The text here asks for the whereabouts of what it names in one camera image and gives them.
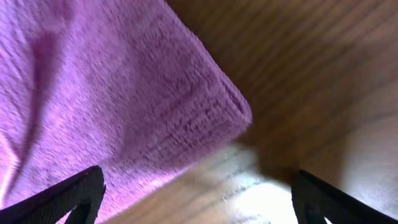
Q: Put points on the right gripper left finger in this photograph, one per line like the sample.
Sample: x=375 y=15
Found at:
x=79 y=197

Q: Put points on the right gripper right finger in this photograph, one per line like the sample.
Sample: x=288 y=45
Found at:
x=316 y=201

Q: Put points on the purple cloth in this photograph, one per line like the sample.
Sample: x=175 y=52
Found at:
x=120 y=84

